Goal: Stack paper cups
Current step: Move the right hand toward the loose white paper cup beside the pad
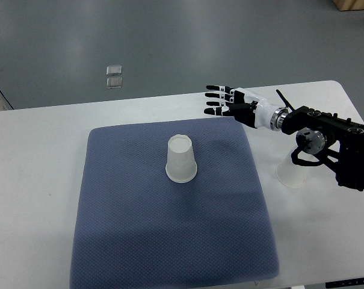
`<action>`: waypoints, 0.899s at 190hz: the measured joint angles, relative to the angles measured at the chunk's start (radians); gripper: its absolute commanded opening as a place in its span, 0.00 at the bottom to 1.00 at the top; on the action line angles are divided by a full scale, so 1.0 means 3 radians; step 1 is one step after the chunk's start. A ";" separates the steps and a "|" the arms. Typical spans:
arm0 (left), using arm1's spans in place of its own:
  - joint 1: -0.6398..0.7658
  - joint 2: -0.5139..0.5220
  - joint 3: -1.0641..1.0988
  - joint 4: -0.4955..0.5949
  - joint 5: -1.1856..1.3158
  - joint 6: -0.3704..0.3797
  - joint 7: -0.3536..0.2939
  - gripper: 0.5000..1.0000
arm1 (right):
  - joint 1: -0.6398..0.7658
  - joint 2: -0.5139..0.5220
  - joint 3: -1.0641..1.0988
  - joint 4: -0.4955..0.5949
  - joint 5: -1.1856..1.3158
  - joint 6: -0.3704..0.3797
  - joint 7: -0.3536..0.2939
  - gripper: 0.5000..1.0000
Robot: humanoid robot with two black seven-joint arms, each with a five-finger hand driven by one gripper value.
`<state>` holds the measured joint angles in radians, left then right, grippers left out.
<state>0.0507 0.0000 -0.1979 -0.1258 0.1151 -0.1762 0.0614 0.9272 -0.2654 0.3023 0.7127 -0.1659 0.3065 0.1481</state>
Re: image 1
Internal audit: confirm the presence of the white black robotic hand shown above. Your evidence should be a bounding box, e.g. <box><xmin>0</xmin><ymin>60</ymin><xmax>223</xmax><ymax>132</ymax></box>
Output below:
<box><xmin>204</xmin><ymin>85</ymin><xmax>288</xmax><ymax>131</ymax></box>

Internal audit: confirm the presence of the white paper cup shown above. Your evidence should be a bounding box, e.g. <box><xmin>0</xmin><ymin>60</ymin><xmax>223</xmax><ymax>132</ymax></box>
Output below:
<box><xmin>165</xmin><ymin>134</ymin><xmax>197</xmax><ymax>184</ymax></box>
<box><xmin>276</xmin><ymin>150</ymin><xmax>309</xmax><ymax>188</ymax></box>

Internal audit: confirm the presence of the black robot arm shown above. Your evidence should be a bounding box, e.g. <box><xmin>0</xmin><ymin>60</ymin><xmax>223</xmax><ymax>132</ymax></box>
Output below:
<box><xmin>276</xmin><ymin>90</ymin><xmax>364</xmax><ymax>191</ymax></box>

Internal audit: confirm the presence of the white paper cup on cushion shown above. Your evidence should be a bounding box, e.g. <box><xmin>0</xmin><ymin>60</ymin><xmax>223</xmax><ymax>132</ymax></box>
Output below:
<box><xmin>165</xmin><ymin>134</ymin><xmax>197</xmax><ymax>184</ymax></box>

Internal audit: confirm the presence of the upper metal floor plate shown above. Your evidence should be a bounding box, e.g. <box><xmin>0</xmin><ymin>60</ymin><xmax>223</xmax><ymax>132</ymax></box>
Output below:
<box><xmin>106</xmin><ymin>64</ymin><xmax>122</xmax><ymax>75</ymax></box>

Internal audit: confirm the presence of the metal floor plate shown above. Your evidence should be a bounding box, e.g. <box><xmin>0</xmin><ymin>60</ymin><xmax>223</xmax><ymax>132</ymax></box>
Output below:
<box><xmin>106</xmin><ymin>77</ymin><xmax>123</xmax><ymax>89</ymax></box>
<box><xmin>106</xmin><ymin>64</ymin><xmax>122</xmax><ymax>75</ymax></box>

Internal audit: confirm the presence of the lower metal floor plate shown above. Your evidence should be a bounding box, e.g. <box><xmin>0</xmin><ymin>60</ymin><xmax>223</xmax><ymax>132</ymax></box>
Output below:
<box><xmin>106</xmin><ymin>77</ymin><xmax>123</xmax><ymax>89</ymax></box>

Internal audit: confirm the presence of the wooden furniture corner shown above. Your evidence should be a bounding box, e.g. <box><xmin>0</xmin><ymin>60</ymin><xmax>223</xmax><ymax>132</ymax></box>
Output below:
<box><xmin>332</xmin><ymin>0</ymin><xmax>364</xmax><ymax>11</ymax></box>

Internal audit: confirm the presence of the blue textured cushion mat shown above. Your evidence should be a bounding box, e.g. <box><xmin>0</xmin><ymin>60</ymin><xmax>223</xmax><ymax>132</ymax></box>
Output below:
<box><xmin>70</xmin><ymin>117</ymin><xmax>279</xmax><ymax>288</ymax></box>

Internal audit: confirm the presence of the black label strip table edge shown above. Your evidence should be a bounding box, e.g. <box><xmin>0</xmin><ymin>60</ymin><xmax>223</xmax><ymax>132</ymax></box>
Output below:
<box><xmin>325</xmin><ymin>278</ymin><xmax>364</xmax><ymax>288</ymax></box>

